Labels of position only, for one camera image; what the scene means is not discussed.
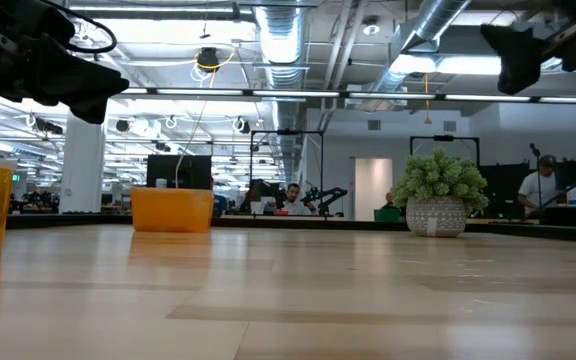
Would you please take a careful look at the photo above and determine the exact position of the black hanging overhead camera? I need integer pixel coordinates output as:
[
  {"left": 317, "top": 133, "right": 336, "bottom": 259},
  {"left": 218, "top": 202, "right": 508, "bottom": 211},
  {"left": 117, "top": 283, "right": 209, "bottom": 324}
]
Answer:
[{"left": 195, "top": 46, "right": 222, "bottom": 74}]

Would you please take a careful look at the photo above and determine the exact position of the black monitor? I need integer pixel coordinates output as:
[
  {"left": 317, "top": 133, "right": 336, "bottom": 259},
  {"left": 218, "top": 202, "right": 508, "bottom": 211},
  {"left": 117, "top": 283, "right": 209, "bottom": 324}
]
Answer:
[{"left": 146, "top": 154, "right": 213, "bottom": 190}]

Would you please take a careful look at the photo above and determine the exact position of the yellow hanging power cord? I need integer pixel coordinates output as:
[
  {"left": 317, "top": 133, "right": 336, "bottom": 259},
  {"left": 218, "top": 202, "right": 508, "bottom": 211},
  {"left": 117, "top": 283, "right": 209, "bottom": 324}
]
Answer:
[{"left": 422, "top": 73, "right": 433, "bottom": 126}]

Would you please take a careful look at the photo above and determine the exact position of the white door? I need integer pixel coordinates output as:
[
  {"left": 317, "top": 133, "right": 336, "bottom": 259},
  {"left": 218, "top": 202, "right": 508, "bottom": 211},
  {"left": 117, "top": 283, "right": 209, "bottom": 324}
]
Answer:
[{"left": 353, "top": 157, "right": 394, "bottom": 222}]

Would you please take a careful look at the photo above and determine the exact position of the white building column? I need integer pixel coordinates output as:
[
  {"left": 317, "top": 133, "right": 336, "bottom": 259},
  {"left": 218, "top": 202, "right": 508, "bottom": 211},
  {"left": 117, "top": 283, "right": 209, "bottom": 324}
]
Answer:
[{"left": 59, "top": 112, "right": 107, "bottom": 215}]

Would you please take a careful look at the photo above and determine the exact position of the silver ventilation duct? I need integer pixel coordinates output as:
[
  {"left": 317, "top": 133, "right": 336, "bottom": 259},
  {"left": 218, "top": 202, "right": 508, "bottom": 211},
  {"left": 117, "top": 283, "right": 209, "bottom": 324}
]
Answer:
[
  {"left": 255, "top": 0, "right": 309, "bottom": 186},
  {"left": 367, "top": 0, "right": 472, "bottom": 96}
]

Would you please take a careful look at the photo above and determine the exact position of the orange translucent plastic basket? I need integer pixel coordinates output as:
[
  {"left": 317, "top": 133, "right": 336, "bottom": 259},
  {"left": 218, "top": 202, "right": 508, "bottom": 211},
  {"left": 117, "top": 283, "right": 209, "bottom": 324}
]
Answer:
[{"left": 130, "top": 187, "right": 215, "bottom": 234}]

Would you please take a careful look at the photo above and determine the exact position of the round ceiling fixture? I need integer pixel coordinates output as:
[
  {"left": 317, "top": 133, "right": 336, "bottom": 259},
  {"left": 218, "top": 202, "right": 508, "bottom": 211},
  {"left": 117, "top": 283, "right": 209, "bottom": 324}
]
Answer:
[{"left": 361, "top": 17, "right": 382, "bottom": 37}]

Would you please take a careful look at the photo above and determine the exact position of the black background rig frame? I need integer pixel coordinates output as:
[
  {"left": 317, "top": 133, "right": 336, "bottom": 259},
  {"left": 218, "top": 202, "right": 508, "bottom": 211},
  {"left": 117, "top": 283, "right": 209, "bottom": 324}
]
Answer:
[
  {"left": 249, "top": 128, "right": 325, "bottom": 217},
  {"left": 410, "top": 133, "right": 481, "bottom": 167}
]

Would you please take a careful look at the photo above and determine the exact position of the black LED light bar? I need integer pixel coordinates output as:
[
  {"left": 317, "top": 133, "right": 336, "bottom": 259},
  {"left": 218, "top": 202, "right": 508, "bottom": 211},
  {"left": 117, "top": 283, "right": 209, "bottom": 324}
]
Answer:
[{"left": 112, "top": 86, "right": 576, "bottom": 105}]

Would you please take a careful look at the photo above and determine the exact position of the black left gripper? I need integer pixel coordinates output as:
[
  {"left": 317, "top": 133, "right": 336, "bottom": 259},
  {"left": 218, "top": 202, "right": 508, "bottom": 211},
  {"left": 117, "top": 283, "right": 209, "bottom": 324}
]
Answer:
[{"left": 0, "top": 0, "right": 130, "bottom": 125}]

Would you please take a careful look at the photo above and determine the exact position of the green chair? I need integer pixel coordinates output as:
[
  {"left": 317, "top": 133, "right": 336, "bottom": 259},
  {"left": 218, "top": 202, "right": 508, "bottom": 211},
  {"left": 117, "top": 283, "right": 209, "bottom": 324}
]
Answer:
[{"left": 373, "top": 207, "right": 402, "bottom": 223}]

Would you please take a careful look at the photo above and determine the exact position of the green plant in patterned pot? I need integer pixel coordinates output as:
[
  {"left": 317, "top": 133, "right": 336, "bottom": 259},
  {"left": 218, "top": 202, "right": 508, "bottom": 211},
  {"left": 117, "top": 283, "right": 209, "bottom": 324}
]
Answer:
[{"left": 391, "top": 147, "right": 490, "bottom": 238}]

